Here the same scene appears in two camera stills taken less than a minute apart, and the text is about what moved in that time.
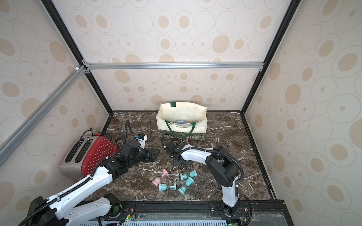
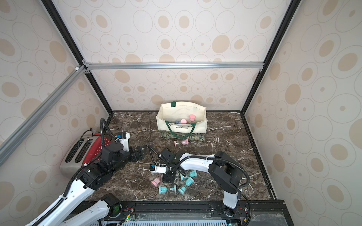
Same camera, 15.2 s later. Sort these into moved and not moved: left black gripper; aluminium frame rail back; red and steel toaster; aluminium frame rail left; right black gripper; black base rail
Moved: right black gripper; left black gripper
Not moved: black base rail; red and steel toaster; aluminium frame rail back; aluminium frame rail left
